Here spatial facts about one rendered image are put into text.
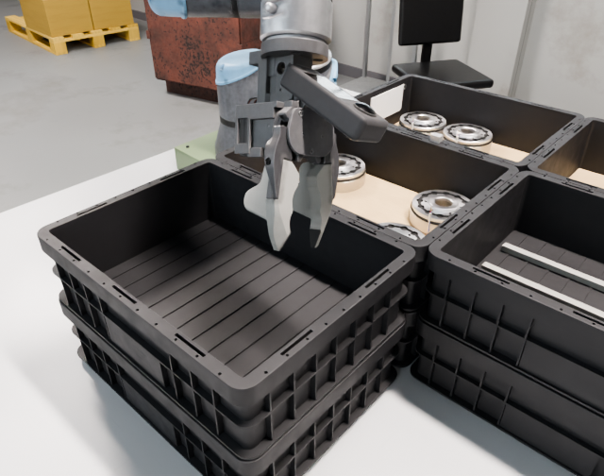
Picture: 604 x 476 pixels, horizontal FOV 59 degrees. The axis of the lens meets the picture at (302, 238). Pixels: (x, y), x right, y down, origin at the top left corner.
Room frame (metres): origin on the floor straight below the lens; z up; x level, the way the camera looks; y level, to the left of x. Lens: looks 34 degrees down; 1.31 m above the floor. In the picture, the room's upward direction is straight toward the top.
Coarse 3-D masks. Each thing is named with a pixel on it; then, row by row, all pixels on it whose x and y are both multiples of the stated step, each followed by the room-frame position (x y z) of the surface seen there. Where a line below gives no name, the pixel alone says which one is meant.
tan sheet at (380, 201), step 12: (372, 180) 0.91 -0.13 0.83; (384, 180) 0.91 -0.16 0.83; (348, 192) 0.86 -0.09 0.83; (360, 192) 0.86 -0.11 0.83; (372, 192) 0.86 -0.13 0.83; (384, 192) 0.86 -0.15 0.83; (396, 192) 0.86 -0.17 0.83; (408, 192) 0.86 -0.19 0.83; (336, 204) 0.82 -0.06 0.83; (348, 204) 0.82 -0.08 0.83; (360, 204) 0.82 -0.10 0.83; (372, 204) 0.82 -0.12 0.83; (384, 204) 0.82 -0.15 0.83; (396, 204) 0.82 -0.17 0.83; (408, 204) 0.82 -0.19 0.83; (372, 216) 0.78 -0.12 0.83; (384, 216) 0.78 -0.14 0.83; (396, 216) 0.78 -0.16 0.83; (408, 216) 0.78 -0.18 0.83
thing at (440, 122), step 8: (408, 112) 1.18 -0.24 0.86; (416, 112) 1.18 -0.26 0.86; (424, 112) 1.18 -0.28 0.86; (400, 120) 1.13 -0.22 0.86; (408, 120) 1.13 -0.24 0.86; (440, 120) 1.14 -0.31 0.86; (416, 128) 1.09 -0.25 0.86; (424, 128) 1.09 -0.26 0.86; (432, 128) 1.09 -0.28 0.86; (440, 128) 1.10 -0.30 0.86
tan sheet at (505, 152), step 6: (492, 144) 1.07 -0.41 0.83; (498, 144) 1.07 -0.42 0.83; (492, 150) 1.04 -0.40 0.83; (498, 150) 1.04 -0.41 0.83; (504, 150) 1.04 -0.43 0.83; (510, 150) 1.04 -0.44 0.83; (516, 150) 1.04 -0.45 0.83; (498, 156) 1.02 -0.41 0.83; (504, 156) 1.02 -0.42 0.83; (510, 156) 1.02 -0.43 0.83; (516, 156) 1.02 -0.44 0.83; (522, 156) 1.02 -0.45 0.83
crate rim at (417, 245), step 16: (432, 144) 0.85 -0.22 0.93; (224, 160) 0.79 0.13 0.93; (480, 160) 0.79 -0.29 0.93; (256, 176) 0.73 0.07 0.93; (512, 176) 0.74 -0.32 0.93; (480, 192) 0.68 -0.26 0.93; (336, 208) 0.64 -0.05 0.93; (464, 208) 0.64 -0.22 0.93; (368, 224) 0.60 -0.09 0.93; (448, 224) 0.60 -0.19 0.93; (400, 240) 0.56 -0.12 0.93; (416, 240) 0.56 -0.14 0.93; (432, 240) 0.56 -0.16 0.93; (416, 256) 0.55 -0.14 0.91
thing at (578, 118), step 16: (400, 80) 1.20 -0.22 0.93; (432, 80) 1.19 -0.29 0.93; (496, 96) 1.09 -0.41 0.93; (560, 112) 1.01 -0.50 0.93; (576, 112) 1.00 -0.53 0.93; (400, 128) 0.92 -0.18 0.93; (448, 144) 0.85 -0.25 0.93; (544, 144) 0.85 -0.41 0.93; (496, 160) 0.79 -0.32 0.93; (528, 160) 0.79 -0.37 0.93
